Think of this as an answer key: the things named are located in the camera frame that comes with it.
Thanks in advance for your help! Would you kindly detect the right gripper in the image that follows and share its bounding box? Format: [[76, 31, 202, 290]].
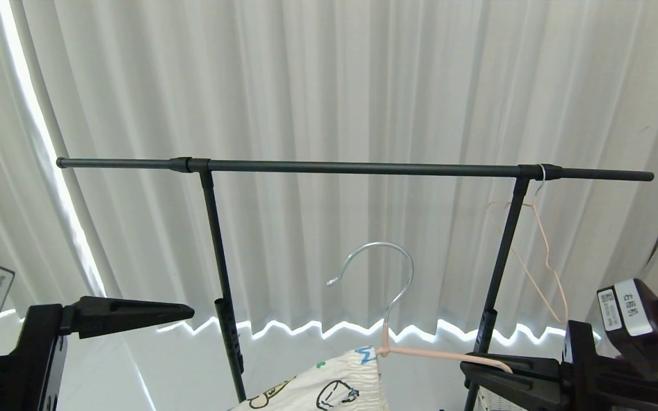
[[460, 320, 658, 411]]

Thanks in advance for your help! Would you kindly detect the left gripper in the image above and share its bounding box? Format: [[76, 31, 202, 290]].
[[0, 296, 195, 411]]

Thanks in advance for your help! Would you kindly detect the pink clothes hanger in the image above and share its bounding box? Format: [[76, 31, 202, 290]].
[[488, 164, 569, 325], [327, 242, 513, 374]]

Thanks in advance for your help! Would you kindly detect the cream printed garment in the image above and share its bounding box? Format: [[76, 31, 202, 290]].
[[229, 345, 390, 411]]

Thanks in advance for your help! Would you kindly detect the white laundry basket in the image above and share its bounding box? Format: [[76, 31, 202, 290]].
[[476, 388, 529, 411]]

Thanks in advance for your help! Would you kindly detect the black clothes rack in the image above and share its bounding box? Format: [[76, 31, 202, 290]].
[[57, 157, 654, 411]]

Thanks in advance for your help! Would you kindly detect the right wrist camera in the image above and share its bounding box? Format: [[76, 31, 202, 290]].
[[596, 279, 658, 407]]

